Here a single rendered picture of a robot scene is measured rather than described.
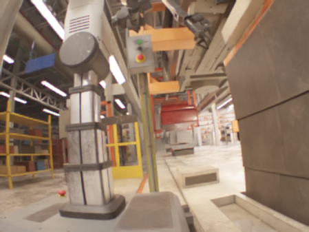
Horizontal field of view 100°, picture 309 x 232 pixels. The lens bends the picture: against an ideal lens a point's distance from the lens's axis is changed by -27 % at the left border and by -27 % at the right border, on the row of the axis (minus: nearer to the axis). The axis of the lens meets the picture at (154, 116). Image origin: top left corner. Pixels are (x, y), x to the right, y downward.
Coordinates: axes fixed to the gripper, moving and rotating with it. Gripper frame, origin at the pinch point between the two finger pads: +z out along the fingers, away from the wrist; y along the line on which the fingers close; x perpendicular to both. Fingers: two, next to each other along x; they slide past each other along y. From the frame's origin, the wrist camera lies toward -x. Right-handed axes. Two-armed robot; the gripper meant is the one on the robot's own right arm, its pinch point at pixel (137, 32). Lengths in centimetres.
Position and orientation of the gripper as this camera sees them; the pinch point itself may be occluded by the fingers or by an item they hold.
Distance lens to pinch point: 109.4
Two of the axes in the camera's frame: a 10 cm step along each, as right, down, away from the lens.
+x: 1.0, 9.8, -1.8
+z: 0.2, 1.8, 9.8
